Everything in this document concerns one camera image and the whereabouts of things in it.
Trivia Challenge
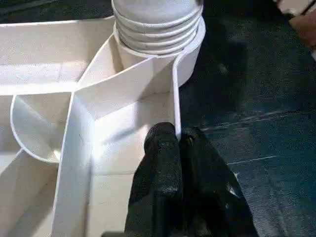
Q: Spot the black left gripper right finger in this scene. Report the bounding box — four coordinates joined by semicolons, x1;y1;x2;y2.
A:
180;127;258;237

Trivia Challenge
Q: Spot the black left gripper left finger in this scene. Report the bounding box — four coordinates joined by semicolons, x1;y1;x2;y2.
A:
123;122;184;237

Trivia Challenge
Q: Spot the white plastic table top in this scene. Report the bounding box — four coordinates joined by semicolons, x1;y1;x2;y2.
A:
0;16;206;237

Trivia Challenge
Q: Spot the white plastic table leg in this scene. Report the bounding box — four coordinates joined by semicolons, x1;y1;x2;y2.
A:
111;0;204;55

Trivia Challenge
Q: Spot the black work mat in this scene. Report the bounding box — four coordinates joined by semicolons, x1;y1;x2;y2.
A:
0;0;316;237

